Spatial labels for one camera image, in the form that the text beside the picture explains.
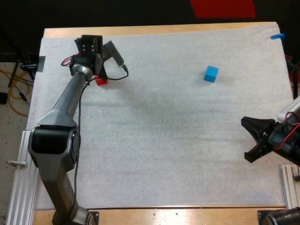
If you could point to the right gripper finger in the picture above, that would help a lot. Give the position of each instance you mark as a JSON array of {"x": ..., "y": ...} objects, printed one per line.
[
  {"x": 256, "y": 152},
  {"x": 255, "y": 126}
]

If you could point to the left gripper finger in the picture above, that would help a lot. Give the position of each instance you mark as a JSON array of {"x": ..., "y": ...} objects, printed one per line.
[{"x": 103, "y": 75}]

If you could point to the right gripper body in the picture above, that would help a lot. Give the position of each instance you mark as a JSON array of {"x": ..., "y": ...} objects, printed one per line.
[{"x": 280, "y": 137}]

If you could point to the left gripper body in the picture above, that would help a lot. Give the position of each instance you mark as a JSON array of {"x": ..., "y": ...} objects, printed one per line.
[{"x": 90, "y": 48}]

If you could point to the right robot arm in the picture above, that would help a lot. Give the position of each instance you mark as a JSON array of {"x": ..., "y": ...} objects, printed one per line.
[{"x": 280, "y": 216}]

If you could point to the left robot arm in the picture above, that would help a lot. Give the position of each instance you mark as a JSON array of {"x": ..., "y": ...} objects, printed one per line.
[{"x": 68, "y": 98}]

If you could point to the red cube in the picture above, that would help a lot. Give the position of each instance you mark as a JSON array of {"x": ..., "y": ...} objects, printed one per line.
[{"x": 101, "y": 82}]

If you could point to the blue cube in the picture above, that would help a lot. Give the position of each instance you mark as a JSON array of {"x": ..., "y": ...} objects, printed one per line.
[{"x": 211, "y": 74}]

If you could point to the dark clamp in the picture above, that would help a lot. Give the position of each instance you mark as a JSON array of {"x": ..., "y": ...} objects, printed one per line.
[{"x": 39, "y": 63}]

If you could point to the blue clip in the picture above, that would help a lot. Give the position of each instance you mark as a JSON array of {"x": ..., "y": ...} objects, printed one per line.
[{"x": 278, "y": 36}]

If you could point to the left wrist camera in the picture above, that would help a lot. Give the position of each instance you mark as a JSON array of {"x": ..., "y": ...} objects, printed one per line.
[{"x": 114, "y": 53}]

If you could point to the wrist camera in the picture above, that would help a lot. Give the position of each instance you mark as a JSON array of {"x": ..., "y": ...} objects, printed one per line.
[
  {"x": 114, "y": 53},
  {"x": 290, "y": 110}
]

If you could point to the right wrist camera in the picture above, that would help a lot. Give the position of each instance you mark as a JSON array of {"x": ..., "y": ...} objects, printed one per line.
[{"x": 290, "y": 110}]

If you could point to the ribbed aluminium rail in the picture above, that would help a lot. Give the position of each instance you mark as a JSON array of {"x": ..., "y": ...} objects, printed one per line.
[
  {"x": 289, "y": 187},
  {"x": 21, "y": 182}
]

